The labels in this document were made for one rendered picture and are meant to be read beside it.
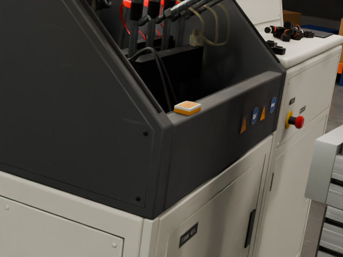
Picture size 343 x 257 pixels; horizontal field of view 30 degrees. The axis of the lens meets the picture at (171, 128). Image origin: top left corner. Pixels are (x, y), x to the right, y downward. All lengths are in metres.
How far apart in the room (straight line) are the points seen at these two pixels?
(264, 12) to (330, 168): 1.29
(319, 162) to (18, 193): 0.56
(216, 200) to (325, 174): 0.46
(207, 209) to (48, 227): 0.33
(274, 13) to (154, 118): 1.31
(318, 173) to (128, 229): 0.34
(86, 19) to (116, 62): 0.09
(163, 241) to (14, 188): 0.29
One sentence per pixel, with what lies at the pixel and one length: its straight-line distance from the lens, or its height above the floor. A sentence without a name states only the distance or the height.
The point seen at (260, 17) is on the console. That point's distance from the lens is 2.12.
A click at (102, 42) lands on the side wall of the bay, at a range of 1.04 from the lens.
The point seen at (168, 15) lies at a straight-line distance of 1.44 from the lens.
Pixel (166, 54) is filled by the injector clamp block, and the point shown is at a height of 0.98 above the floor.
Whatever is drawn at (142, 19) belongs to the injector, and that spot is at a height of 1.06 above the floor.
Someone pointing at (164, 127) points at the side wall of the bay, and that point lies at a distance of 1.01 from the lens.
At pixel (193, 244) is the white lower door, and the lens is 1.29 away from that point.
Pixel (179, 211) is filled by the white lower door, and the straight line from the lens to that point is 1.16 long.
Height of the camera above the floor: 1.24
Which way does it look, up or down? 17 degrees down
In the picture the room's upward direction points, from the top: 7 degrees clockwise
